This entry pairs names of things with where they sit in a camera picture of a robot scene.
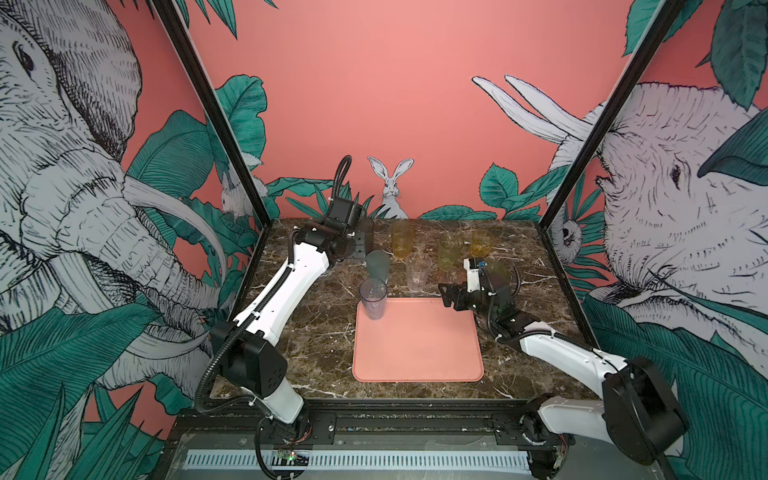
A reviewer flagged dark smoky tumbler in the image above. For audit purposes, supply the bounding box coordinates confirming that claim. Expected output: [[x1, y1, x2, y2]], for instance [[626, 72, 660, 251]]
[[356, 217, 374, 258]]

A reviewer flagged amber yellow tumbler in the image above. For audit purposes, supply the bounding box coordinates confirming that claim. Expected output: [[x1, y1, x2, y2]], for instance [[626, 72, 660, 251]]
[[390, 219, 415, 260]]

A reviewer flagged blue-grey clear tumbler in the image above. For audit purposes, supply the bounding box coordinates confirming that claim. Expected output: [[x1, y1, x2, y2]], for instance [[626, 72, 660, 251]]
[[358, 278, 388, 320]]

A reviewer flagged pink plastic tray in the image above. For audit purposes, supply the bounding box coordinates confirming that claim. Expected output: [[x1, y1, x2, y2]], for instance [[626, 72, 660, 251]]
[[352, 298, 484, 383]]

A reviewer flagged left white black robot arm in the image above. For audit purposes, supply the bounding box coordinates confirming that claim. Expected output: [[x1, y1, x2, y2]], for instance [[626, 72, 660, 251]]
[[193, 198, 364, 424]]

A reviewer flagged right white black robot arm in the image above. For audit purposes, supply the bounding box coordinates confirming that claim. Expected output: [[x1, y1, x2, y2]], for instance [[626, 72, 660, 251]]
[[438, 269, 690, 465]]

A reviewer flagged teal frosted tumbler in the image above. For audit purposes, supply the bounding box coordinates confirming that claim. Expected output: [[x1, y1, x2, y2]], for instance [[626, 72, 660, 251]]
[[365, 250, 391, 283]]

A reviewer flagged yellow short tumbler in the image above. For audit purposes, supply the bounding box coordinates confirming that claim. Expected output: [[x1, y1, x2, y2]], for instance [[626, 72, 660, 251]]
[[470, 229, 495, 258]]

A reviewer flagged light green tumbler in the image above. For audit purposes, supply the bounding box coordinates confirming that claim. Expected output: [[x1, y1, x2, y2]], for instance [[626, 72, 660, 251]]
[[438, 232, 464, 270]]

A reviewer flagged clear colourless tumbler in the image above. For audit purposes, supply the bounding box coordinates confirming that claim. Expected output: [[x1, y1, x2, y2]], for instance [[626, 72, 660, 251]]
[[405, 252, 432, 292]]

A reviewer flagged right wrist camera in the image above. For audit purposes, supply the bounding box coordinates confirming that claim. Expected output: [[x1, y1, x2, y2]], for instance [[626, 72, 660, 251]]
[[463, 257, 486, 293]]

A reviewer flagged left black corrugated cable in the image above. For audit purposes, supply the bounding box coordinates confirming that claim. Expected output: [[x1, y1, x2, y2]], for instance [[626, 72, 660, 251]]
[[331, 154, 354, 202]]

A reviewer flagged left black frame post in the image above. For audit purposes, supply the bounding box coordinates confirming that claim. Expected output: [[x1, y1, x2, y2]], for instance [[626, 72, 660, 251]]
[[152, 0, 272, 229]]

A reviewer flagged black frame post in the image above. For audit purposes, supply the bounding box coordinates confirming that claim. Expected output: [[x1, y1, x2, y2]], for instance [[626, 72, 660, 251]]
[[152, 0, 272, 229], [538, 0, 686, 230]]

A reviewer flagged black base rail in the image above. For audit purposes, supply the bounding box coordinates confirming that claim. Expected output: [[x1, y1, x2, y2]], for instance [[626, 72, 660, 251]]
[[169, 399, 573, 450]]

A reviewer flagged white slotted cable duct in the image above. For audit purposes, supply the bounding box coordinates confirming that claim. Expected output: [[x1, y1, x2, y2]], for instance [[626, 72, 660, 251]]
[[182, 449, 530, 474]]

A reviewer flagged right black frame post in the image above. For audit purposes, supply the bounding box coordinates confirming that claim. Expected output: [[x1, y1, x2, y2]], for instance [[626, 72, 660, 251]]
[[538, 0, 686, 230]]

